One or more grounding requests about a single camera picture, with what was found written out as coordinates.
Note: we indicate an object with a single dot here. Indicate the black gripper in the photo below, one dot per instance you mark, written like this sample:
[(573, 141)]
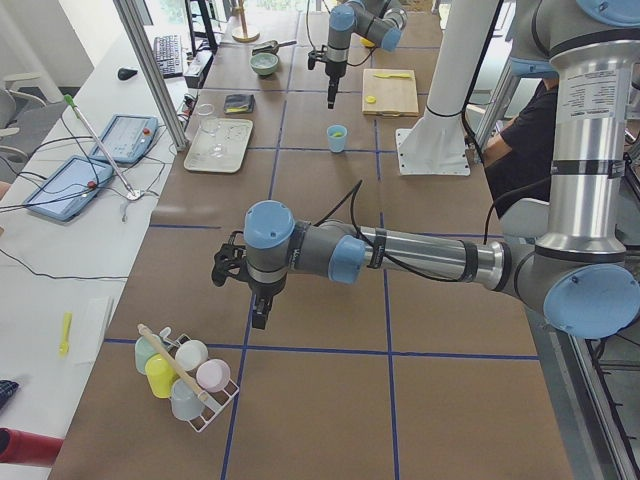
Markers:
[(262, 291), (334, 70)]

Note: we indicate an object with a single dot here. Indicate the yellow lemon at edge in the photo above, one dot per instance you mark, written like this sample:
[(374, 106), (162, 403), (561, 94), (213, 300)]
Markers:
[(369, 42)]

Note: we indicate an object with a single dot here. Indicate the light blue cup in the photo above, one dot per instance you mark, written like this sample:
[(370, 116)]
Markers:
[(337, 145)]

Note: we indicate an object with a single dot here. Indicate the white cup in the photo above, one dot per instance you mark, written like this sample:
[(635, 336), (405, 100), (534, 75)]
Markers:
[(191, 354)]

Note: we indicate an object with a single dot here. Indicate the pink cup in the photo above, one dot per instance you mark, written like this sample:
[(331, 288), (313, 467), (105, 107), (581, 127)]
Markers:
[(213, 375)]

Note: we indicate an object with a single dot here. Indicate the yellow cup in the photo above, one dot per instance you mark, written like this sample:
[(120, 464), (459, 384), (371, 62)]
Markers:
[(160, 376)]

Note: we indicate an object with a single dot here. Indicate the green cup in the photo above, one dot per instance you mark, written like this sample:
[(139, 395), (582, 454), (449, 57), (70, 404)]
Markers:
[(143, 351)]

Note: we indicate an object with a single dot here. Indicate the grey blue cup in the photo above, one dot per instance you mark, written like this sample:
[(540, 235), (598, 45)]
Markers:
[(185, 405)]

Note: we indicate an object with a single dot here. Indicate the yellow plastic knife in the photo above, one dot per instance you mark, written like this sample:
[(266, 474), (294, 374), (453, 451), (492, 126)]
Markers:
[(401, 75)]

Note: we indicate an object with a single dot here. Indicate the wooden cutting board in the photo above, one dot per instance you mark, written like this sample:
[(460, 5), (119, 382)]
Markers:
[(395, 97)]

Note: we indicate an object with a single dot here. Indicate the metal ice scoop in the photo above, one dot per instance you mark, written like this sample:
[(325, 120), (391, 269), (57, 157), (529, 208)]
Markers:
[(272, 46)]

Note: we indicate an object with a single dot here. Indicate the green bowl of ice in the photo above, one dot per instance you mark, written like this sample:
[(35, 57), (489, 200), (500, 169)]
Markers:
[(264, 64)]

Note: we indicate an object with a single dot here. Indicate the wooden stand with base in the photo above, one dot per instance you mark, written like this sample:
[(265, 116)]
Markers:
[(243, 33)]

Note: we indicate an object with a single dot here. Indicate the grey folded cloth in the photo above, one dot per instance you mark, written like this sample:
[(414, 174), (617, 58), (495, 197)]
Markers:
[(238, 104)]

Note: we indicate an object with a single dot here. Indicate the clear glass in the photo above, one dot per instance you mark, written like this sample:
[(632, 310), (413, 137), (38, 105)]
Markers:
[(208, 118)]

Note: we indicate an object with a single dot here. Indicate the cream bear tray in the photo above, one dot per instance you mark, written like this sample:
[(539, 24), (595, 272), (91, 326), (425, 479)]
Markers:
[(221, 152)]

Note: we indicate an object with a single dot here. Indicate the black keyboard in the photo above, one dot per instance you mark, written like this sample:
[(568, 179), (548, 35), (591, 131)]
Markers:
[(168, 54)]

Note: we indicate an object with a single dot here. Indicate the yellow plastic spoon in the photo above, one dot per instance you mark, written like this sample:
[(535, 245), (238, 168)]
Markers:
[(64, 345)]

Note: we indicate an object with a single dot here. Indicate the seated person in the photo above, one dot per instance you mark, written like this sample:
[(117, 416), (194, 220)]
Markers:
[(518, 159)]

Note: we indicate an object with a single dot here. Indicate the blue teach pendant far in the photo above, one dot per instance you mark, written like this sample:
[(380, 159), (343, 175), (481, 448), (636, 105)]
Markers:
[(129, 137)]

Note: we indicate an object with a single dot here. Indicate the blue teach pendant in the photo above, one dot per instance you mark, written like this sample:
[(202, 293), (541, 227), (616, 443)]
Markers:
[(69, 189), (129, 137)]

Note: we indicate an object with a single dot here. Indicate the black computer mouse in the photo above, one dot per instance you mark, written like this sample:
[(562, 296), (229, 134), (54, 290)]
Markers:
[(124, 74)]

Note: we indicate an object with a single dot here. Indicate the blue teach pendant near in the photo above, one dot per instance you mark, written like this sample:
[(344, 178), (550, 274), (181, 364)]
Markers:
[(69, 189)]

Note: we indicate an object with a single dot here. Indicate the silver rod green tip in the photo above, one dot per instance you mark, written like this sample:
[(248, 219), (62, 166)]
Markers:
[(132, 193)]

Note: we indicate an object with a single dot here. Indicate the red object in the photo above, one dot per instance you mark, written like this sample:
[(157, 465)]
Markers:
[(30, 449)]

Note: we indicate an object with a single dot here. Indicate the white office chair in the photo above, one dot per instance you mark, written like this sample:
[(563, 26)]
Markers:
[(25, 118)]

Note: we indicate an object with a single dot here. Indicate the wooden rack handle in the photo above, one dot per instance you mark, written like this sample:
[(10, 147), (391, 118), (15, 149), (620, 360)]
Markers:
[(144, 331)]

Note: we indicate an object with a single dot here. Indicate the white wire cup rack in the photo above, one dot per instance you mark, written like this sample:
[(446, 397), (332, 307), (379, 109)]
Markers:
[(216, 402)]

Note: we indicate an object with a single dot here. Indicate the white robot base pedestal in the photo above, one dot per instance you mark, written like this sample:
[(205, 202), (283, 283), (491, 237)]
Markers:
[(435, 144)]

